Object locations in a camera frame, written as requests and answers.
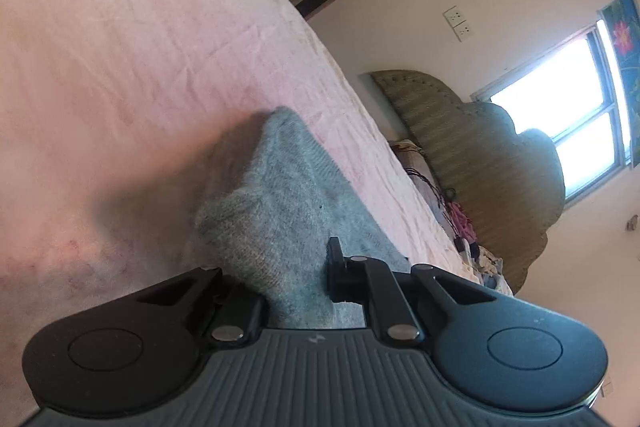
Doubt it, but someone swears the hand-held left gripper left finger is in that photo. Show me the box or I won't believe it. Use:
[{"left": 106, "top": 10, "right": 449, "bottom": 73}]
[{"left": 134, "top": 266, "right": 267, "bottom": 349}]

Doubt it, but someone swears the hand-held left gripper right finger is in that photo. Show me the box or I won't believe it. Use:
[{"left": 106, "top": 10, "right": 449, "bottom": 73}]
[{"left": 325, "top": 237, "right": 494, "bottom": 349}]

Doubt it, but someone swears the grey sweater with navy sleeves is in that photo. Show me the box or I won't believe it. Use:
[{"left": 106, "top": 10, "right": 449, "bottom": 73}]
[{"left": 195, "top": 105, "right": 412, "bottom": 331}]

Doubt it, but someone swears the pink garment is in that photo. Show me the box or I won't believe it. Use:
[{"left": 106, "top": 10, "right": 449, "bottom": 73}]
[{"left": 446, "top": 201, "right": 477, "bottom": 249}]

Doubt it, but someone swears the beige patterned cloth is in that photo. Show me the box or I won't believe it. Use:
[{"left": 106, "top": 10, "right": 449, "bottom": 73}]
[{"left": 390, "top": 139, "right": 442, "bottom": 208}]

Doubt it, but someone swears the olive upholstered headboard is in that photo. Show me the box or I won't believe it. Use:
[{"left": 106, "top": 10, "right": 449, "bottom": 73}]
[{"left": 370, "top": 69, "right": 566, "bottom": 299}]

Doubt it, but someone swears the pink bedsheet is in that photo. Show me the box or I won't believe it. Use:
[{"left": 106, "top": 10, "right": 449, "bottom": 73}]
[{"left": 0, "top": 0, "right": 468, "bottom": 418}]

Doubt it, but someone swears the window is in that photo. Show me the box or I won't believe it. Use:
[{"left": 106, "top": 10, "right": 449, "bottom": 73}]
[{"left": 470, "top": 19, "right": 634, "bottom": 208}]

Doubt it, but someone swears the floral curtain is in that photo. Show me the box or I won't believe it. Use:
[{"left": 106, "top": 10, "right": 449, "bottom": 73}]
[{"left": 597, "top": 0, "right": 640, "bottom": 168}]

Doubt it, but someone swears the black cable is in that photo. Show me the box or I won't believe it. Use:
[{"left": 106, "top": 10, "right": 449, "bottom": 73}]
[{"left": 404, "top": 164, "right": 477, "bottom": 259}]

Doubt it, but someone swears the white wall socket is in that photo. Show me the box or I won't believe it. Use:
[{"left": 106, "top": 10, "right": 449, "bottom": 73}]
[{"left": 442, "top": 5, "right": 474, "bottom": 43}]

